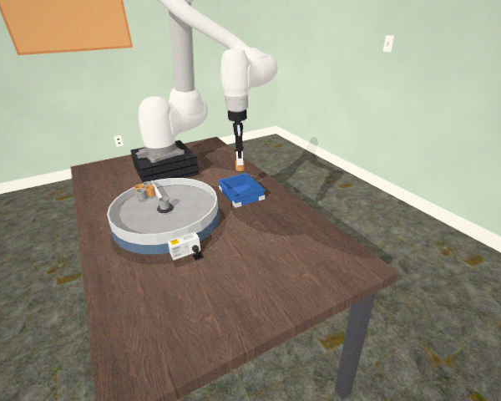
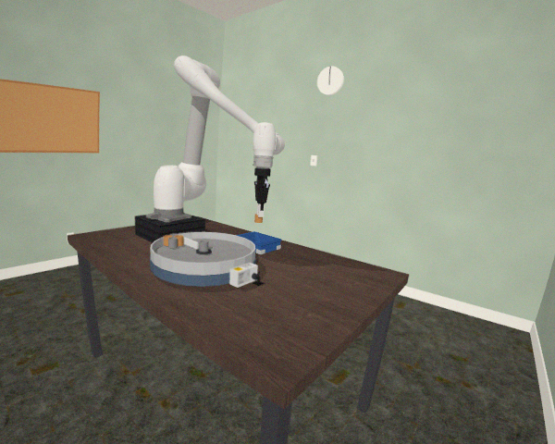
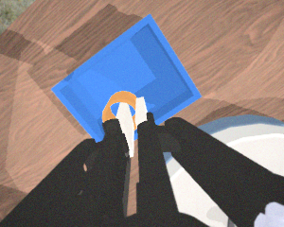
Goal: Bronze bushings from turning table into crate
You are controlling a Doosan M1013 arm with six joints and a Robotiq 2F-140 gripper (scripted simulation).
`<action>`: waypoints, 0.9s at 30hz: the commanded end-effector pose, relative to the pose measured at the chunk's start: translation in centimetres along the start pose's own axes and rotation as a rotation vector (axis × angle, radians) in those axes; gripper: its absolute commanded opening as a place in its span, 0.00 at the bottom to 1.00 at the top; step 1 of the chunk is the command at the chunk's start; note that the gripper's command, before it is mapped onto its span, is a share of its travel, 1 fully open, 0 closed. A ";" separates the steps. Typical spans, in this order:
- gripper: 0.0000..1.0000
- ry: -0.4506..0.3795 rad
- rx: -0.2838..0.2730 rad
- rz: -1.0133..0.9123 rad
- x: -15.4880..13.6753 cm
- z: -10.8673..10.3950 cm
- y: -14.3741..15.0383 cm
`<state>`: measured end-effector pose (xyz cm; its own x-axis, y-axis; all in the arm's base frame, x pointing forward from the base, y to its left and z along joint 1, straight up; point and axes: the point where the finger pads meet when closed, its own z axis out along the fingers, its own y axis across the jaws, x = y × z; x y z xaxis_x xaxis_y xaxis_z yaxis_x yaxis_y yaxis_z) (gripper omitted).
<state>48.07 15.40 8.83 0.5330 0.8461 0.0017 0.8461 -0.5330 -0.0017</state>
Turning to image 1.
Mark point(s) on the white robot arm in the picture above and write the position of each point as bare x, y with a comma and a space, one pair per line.
159, 120

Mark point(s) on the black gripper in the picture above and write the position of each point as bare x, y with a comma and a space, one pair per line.
238, 130

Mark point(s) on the blue shallow tray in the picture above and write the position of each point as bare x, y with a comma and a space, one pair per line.
241, 189

